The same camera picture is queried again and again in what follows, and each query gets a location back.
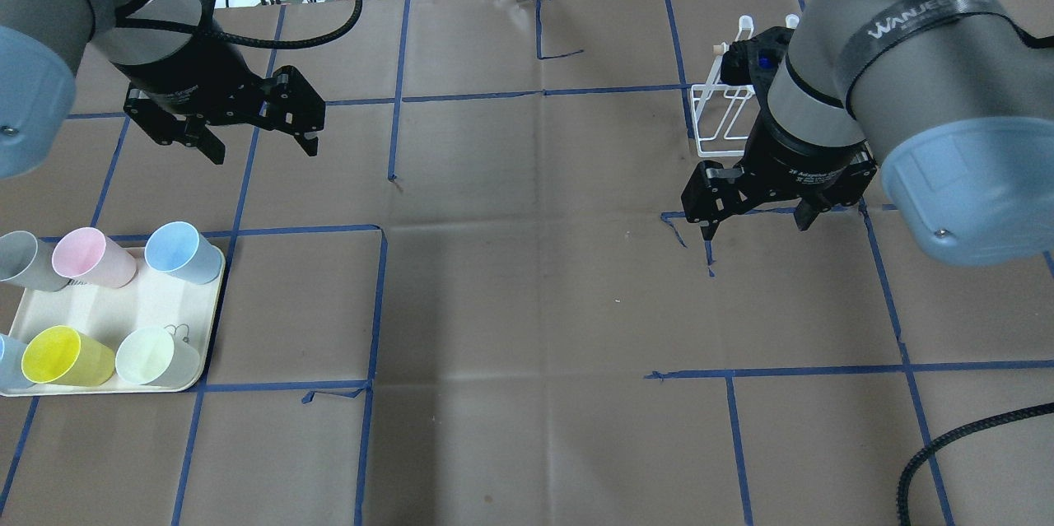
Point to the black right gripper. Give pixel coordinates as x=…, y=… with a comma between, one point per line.
x=803, y=157

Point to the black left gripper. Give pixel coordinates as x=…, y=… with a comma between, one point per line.
x=200, y=80

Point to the light blue plastic cup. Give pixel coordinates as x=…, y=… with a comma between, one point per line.
x=180, y=250

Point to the pale green white cup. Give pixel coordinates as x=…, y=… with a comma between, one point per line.
x=159, y=357

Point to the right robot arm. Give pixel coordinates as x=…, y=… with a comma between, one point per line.
x=948, y=101

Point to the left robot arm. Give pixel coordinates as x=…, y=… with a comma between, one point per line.
x=43, y=42

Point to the pink plastic cup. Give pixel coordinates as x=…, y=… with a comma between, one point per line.
x=89, y=256

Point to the grey plastic cup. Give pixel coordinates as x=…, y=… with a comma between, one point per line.
x=26, y=261

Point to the yellow plastic cup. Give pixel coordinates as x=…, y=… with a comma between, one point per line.
x=64, y=356

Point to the cream rectangular tray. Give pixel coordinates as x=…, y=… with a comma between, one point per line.
x=151, y=299

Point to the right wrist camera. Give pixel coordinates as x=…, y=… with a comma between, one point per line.
x=755, y=61

